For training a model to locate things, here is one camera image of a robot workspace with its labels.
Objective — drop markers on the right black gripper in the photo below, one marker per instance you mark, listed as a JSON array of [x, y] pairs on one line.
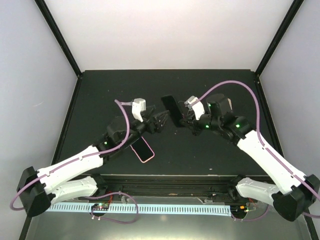
[[195, 129]]

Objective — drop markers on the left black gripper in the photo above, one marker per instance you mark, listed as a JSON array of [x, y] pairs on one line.
[[158, 126]]

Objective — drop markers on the black phone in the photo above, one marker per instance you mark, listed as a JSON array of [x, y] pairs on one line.
[[171, 105]]

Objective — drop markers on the beige phone case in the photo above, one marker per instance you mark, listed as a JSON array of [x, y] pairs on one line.
[[230, 103]]

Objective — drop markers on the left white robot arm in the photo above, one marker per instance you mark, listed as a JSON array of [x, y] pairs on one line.
[[39, 189]]

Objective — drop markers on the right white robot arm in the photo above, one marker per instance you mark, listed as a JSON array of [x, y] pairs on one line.
[[292, 191]]

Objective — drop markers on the right controller board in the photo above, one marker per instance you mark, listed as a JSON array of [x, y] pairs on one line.
[[242, 208]]

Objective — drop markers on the controller board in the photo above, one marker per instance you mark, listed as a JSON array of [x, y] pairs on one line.
[[100, 207], [242, 208]]

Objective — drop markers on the left controller board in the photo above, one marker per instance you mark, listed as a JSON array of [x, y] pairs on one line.
[[100, 207]]

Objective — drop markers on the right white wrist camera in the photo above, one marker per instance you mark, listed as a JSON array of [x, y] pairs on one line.
[[194, 104]]

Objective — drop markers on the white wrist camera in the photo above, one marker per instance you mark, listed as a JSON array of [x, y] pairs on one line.
[[194, 104], [138, 106]]

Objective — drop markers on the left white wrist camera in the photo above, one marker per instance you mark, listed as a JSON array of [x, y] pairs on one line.
[[138, 106]]

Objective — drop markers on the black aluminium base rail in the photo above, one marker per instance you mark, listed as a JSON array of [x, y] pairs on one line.
[[219, 189]]

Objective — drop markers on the left black frame post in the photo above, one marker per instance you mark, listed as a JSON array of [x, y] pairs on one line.
[[47, 15]]

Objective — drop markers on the black frame post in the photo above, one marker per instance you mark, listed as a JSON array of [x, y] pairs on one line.
[[47, 15], [282, 29]]

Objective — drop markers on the light blue slotted cable duct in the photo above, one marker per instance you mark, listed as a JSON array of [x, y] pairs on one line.
[[156, 209]]

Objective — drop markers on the right black frame post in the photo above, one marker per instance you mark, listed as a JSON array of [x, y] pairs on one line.
[[282, 29]]

